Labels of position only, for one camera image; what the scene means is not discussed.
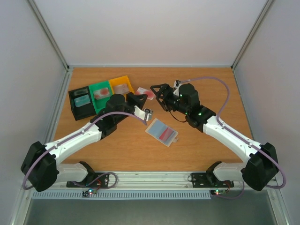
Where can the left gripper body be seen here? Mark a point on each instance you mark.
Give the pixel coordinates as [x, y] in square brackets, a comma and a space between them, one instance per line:
[128, 99]

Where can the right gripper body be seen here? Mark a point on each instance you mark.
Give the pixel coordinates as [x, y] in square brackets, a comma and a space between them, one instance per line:
[166, 94]

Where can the beige card holder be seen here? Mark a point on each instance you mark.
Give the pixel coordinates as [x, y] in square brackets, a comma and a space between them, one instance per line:
[156, 128]

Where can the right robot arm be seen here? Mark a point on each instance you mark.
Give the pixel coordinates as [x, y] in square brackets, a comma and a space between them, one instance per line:
[259, 161]

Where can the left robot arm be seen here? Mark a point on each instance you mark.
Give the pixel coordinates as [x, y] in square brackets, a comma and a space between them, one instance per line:
[42, 164]

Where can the card in yellow bin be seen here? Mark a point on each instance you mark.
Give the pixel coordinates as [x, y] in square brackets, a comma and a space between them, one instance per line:
[121, 89]

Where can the red card in green bin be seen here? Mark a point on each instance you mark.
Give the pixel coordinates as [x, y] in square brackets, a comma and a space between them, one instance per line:
[101, 93]

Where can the teal card in black bin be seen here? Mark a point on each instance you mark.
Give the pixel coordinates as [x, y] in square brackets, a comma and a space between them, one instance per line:
[81, 101]

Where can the yellow plastic bin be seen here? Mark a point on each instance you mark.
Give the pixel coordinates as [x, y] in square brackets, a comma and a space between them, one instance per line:
[121, 80]

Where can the green plastic bin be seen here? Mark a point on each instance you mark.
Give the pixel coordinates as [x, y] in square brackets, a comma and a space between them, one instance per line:
[100, 104]

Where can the black plastic bin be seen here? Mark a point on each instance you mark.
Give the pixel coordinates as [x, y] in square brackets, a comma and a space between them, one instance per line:
[85, 111]

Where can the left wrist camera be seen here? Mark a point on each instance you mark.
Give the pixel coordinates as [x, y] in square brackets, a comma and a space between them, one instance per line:
[145, 114]

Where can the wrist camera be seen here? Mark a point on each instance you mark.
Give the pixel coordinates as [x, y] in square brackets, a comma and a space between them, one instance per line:
[176, 86]
[145, 114]

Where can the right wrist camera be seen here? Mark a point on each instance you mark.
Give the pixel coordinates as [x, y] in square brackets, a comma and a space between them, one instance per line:
[176, 86]

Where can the aluminium front rail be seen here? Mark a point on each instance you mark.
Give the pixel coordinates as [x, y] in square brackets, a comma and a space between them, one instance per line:
[123, 180]

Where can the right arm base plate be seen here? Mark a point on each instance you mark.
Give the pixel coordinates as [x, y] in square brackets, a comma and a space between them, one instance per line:
[200, 180]

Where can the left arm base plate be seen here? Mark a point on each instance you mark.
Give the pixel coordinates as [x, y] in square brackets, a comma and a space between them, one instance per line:
[98, 179]

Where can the grey slotted cable duct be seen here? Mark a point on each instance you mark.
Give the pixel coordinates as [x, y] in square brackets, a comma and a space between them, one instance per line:
[124, 195]

